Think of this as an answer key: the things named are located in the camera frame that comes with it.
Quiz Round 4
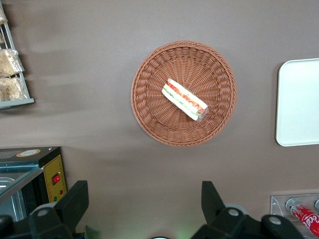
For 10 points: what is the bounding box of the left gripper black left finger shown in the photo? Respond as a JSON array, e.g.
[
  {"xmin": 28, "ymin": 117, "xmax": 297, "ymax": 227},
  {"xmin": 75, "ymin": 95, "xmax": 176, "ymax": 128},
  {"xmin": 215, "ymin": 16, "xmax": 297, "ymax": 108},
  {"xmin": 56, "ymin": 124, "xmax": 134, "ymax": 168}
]
[{"xmin": 28, "ymin": 180, "xmax": 90, "ymax": 239}]

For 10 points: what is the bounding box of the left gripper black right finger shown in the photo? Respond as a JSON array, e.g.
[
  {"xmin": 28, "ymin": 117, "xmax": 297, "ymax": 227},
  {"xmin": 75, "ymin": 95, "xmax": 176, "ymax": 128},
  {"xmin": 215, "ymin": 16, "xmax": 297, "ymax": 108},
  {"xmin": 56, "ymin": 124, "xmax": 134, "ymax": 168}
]
[{"xmin": 191, "ymin": 181, "xmax": 265, "ymax": 239}]

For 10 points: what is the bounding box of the layered sandwich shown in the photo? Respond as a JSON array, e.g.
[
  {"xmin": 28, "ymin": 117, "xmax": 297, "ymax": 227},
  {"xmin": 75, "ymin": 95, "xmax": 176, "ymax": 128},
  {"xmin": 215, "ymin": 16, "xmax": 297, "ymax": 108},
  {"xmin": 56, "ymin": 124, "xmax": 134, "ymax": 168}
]
[{"xmin": 161, "ymin": 78, "xmax": 209, "ymax": 122}]

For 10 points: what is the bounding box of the round brown wicker basket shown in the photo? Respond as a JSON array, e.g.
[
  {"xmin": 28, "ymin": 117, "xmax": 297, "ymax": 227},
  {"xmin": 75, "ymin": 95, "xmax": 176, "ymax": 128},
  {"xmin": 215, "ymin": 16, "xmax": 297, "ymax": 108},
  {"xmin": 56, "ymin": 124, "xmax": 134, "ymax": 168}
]
[{"xmin": 131, "ymin": 40, "xmax": 238, "ymax": 147}]

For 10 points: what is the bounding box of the beige plastic tray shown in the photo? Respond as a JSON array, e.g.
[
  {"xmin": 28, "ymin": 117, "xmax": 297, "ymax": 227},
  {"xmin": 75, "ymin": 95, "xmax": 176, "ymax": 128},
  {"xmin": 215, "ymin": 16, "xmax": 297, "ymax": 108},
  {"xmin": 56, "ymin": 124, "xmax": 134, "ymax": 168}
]
[{"xmin": 275, "ymin": 58, "xmax": 319, "ymax": 147}]

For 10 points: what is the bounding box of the clear acrylic bottle rack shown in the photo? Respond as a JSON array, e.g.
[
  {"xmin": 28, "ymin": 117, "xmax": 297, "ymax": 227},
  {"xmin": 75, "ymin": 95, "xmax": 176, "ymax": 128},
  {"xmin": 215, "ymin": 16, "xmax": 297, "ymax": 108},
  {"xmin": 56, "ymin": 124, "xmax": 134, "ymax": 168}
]
[{"xmin": 270, "ymin": 193, "xmax": 319, "ymax": 239}]

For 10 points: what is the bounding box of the black food warmer yellow panel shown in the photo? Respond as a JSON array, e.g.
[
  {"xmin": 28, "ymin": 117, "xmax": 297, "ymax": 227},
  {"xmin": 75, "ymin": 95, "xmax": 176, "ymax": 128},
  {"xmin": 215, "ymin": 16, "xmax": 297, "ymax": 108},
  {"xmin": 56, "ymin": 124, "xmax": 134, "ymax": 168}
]
[{"xmin": 0, "ymin": 146, "xmax": 68, "ymax": 222}]

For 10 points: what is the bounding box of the steel warmer pan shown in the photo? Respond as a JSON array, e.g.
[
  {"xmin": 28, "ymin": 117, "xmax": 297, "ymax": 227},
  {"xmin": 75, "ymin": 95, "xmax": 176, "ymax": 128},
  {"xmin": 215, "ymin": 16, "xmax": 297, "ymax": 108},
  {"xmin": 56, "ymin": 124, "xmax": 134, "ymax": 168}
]
[{"xmin": 0, "ymin": 176, "xmax": 27, "ymax": 221}]

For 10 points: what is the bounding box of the grey wire snack rack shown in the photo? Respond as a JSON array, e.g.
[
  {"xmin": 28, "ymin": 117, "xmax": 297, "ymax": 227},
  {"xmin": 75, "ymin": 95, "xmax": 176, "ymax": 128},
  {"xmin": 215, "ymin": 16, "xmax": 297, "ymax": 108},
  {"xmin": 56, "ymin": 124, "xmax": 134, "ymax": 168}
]
[{"xmin": 0, "ymin": 22, "xmax": 35, "ymax": 110}]

